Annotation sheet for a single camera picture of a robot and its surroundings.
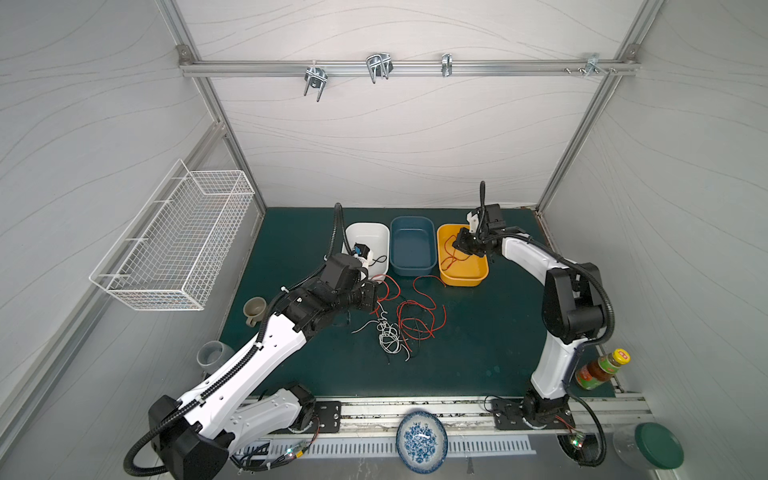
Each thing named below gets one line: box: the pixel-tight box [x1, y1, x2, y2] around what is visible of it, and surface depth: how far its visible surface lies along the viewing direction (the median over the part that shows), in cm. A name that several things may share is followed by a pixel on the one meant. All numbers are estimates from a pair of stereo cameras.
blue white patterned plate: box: [396, 411, 449, 475], surface depth 70 cm
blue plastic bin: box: [390, 216, 438, 276], surface depth 110 cm
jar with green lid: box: [613, 422, 685, 469], surface depth 64 cm
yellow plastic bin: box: [437, 224, 489, 287], surface depth 103 cm
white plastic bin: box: [345, 222, 390, 283], surface depth 110 cm
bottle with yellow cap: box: [575, 348, 631, 391], surface depth 72 cm
